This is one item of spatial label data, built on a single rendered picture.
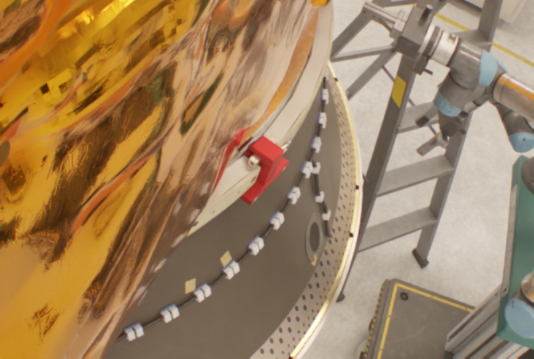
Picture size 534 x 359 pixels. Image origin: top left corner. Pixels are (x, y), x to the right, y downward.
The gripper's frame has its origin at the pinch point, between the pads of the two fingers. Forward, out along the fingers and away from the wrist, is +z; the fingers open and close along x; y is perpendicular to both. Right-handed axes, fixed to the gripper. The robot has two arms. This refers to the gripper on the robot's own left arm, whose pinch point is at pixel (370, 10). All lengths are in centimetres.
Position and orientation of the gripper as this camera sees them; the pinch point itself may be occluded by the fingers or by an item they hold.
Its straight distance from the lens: 160.6
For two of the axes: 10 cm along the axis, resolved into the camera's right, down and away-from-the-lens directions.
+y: 2.4, -6.0, -7.6
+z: -9.0, -4.4, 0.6
